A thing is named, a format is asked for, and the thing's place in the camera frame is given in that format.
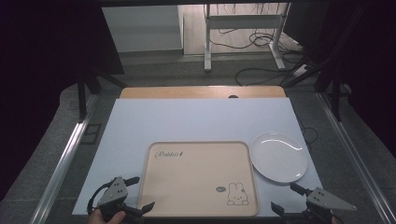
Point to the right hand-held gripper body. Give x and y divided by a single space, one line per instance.
323 199

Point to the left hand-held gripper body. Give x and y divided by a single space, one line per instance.
113 192

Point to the white round plate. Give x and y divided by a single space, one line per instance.
277 158

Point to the beige tray with rabbit print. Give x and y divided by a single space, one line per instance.
193 180

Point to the person's right hand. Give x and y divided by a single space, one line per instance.
335 221

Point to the person's left hand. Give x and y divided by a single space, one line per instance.
99 218

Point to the black floor plate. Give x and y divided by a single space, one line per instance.
91 133

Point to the white board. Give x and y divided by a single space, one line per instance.
186 121

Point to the black metal stand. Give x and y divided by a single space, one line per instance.
82 93
335 87

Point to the wooden table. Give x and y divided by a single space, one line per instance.
186 92

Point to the small black round knob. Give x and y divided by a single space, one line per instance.
233 96

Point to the white power strip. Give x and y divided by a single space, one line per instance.
300 70

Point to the dark curtain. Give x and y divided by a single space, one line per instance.
37 62
376 62

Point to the white panel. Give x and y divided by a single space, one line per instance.
143 28

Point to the aluminium rail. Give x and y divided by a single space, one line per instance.
62 165
355 155

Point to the white metal desk frame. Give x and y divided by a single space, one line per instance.
243 21

